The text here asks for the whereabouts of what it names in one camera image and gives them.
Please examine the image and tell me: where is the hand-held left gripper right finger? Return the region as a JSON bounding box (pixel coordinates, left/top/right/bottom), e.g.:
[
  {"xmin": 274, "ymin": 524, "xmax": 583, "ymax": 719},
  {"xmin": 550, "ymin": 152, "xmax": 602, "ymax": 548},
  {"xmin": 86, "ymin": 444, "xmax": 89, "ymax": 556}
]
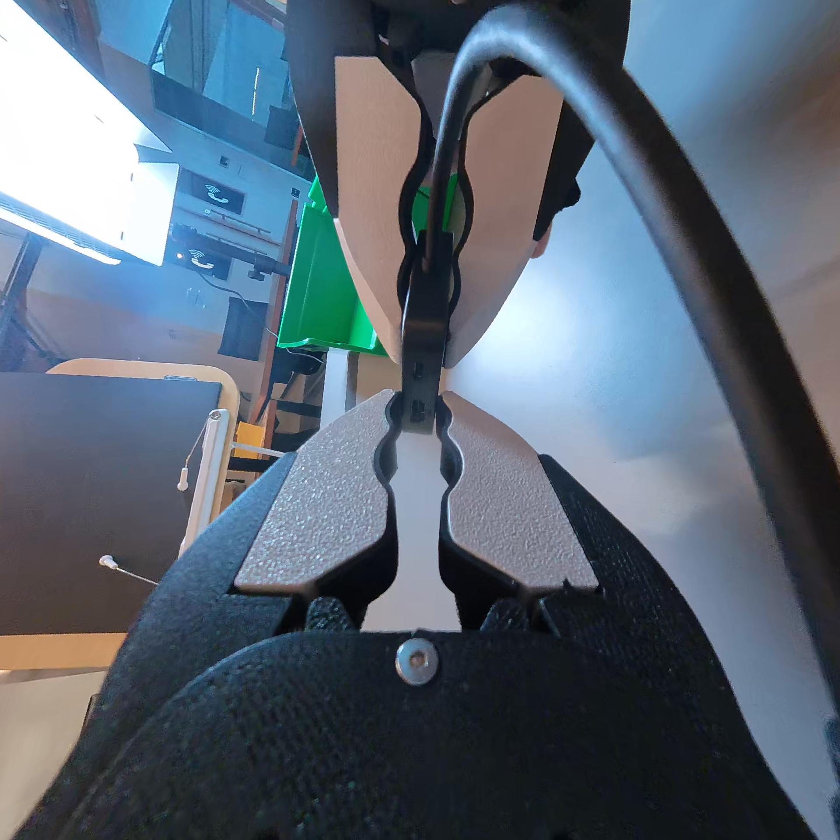
[{"xmin": 436, "ymin": 390, "xmax": 601, "ymax": 597}]

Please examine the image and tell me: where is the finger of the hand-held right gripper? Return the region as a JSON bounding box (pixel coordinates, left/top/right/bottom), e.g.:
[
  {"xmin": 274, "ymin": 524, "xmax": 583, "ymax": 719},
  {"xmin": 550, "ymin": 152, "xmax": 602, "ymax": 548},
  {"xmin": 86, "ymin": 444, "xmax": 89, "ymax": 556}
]
[
  {"xmin": 443, "ymin": 72, "xmax": 565, "ymax": 370},
  {"xmin": 333, "ymin": 56, "xmax": 434, "ymax": 366}
]

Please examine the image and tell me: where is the black phone icon sign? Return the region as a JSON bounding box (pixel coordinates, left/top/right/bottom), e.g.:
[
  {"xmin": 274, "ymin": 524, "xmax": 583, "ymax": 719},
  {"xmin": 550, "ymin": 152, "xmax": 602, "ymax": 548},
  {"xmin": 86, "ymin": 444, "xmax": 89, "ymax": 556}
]
[
  {"xmin": 169, "ymin": 239, "xmax": 234, "ymax": 280},
  {"xmin": 180, "ymin": 169, "xmax": 247, "ymax": 217}
]

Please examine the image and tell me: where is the green plastic bin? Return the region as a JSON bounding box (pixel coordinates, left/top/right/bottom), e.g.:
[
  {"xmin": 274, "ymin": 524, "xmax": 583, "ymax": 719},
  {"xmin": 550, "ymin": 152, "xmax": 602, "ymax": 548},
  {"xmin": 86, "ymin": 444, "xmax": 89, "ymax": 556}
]
[{"xmin": 277, "ymin": 176, "xmax": 475, "ymax": 358}]

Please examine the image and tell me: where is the black square panel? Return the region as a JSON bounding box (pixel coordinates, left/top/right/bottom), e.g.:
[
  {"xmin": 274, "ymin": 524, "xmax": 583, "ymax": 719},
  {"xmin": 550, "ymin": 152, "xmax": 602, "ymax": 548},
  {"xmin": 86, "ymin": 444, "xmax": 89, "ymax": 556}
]
[{"xmin": 220, "ymin": 295, "xmax": 270, "ymax": 361}]

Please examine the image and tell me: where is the black hdmi cable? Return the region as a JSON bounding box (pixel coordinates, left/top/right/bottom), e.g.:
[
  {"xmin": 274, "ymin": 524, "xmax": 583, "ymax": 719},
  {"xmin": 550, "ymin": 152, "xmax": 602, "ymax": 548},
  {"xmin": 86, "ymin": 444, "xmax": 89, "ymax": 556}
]
[{"xmin": 399, "ymin": 0, "xmax": 840, "ymax": 664}]

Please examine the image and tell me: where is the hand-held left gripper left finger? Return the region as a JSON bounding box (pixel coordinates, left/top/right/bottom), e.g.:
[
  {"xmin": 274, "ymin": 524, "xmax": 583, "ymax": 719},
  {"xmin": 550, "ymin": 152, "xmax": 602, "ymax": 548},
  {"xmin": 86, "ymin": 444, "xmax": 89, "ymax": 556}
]
[{"xmin": 233, "ymin": 389, "xmax": 401, "ymax": 598}]

